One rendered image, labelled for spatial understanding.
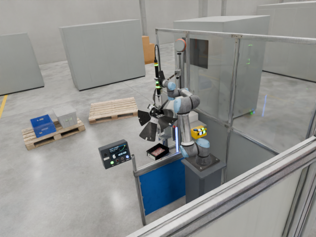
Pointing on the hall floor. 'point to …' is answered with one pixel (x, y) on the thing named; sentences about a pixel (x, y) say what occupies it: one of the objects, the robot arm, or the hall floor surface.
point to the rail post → (140, 200)
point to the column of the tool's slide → (181, 68)
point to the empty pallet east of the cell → (113, 109)
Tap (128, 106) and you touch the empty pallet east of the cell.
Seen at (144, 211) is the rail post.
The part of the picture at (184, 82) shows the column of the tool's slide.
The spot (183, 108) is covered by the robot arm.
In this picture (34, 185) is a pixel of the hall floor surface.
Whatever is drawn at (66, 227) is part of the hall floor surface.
